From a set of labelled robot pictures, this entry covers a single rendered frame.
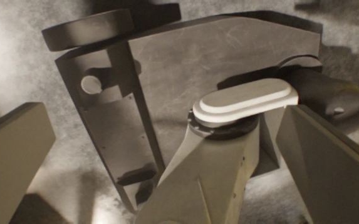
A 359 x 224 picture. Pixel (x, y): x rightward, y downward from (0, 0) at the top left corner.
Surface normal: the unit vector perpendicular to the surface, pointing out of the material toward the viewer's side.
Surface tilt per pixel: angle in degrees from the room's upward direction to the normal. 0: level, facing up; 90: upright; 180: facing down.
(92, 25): 18
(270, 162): 90
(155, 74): 0
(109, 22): 37
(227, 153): 90
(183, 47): 0
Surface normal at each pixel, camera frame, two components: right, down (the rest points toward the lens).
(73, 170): 0.19, 0.44
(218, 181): -0.18, -0.86
